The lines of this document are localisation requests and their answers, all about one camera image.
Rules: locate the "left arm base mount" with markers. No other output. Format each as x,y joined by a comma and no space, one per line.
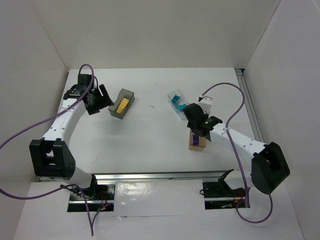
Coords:
102,200

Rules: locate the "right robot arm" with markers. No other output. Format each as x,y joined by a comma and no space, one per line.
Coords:
268,166

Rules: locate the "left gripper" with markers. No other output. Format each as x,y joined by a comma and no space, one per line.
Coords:
99,99

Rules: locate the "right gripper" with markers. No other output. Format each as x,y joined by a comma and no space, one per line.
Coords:
191,113

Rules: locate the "wooden tan container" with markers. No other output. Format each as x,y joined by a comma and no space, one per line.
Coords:
201,146

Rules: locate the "yellow long lego plate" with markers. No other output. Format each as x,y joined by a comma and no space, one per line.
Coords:
122,105

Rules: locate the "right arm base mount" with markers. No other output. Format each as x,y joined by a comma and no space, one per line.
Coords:
218,195

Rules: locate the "aluminium front rail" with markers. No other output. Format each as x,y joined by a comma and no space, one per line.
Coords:
159,176

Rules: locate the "clear plastic container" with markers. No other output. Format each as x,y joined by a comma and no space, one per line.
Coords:
182,101

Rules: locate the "teal curved lego brick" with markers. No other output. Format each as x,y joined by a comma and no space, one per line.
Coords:
175,100

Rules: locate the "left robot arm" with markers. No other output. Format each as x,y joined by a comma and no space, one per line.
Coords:
50,155

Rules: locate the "aluminium side rail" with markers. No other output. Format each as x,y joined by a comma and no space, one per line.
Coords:
250,100

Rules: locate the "dark smoky plastic container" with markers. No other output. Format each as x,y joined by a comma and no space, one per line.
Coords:
123,93

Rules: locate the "purple square lego brick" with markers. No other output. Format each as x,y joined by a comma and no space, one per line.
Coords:
195,140

